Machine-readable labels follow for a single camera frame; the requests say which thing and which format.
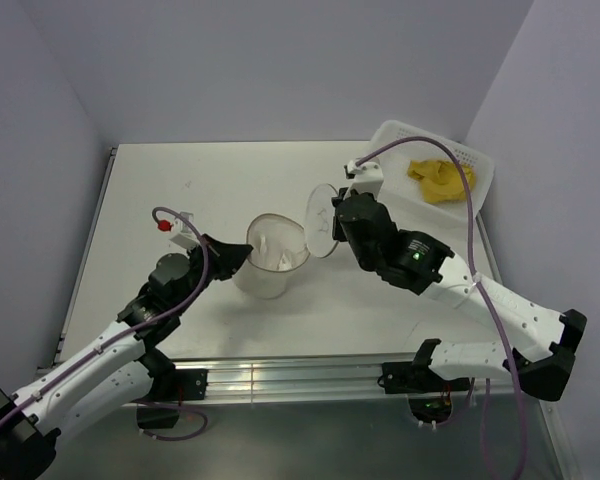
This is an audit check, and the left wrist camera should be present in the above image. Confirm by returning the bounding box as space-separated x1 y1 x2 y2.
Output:
154 212 198 251

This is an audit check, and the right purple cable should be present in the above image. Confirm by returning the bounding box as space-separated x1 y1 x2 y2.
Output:
357 135 526 480

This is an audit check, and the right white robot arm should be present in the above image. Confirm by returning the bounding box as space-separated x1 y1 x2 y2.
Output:
332 193 587 402

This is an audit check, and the white plastic basket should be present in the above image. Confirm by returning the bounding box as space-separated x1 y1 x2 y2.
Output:
367 120 495 226

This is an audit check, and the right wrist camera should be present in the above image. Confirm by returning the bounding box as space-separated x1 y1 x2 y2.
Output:
344 160 384 199

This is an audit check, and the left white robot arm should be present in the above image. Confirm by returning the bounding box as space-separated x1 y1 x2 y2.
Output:
0 235 253 479

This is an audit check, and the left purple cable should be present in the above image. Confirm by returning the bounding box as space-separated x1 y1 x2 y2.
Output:
0 206 211 451

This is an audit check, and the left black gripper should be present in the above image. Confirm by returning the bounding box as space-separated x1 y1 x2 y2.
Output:
173 233 252 313

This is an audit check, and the aluminium rail frame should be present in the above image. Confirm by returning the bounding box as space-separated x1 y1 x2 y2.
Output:
54 141 499 402

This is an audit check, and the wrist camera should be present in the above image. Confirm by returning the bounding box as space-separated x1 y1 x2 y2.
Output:
154 212 198 251
344 160 384 199

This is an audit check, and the white bra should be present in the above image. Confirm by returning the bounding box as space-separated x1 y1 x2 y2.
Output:
251 224 305 272

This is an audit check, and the yellow bra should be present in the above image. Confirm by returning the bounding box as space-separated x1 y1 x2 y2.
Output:
407 159 466 204

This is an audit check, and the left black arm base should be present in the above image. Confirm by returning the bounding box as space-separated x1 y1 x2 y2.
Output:
136 368 208 431

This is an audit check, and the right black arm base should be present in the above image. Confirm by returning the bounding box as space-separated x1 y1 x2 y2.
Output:
376 361 471 395

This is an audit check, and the purple cable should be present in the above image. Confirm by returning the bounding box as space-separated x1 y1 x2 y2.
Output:
0 206 211 451
357 135 526 480

